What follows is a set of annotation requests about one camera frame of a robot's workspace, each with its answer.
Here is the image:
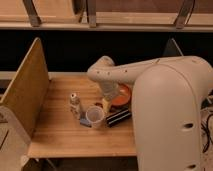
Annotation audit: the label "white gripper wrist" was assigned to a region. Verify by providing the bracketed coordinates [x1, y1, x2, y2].
[99, 82, 119, 114]

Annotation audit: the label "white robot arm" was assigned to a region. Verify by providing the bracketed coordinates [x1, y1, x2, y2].
[87, 56, 213, 171]

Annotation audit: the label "small clear bottle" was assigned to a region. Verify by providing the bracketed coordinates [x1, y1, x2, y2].
[70, 93, 82, 119]

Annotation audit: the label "clear plastic cup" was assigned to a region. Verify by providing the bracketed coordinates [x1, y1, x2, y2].
[85, 106, 105, 129]

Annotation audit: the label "orange bowl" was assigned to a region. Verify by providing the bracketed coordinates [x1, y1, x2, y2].
[111, 84, 131, 107]

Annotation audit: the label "black rectangular box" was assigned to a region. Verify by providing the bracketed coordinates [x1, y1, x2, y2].
[106, 109, 132, 127]

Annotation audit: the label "small blue block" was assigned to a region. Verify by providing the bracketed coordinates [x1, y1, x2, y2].
[80, 118, 91, 127]

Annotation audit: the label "wooden left side panel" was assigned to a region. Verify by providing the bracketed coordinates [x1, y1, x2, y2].
[0, 38, 49, 145]

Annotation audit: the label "wooden panel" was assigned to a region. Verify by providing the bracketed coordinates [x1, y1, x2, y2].
[163, 38, 183, 57]
[0, 38, 49, 145]

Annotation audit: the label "wooden right side panel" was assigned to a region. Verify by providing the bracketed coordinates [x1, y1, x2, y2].
[163, 38, 183, 57]

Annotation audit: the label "black cables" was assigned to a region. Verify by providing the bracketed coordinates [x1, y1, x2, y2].
[200, 111, 213, 154]

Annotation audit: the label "wooden back shelf rail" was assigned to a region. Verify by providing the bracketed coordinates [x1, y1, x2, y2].
[0, 0, 213, 33]

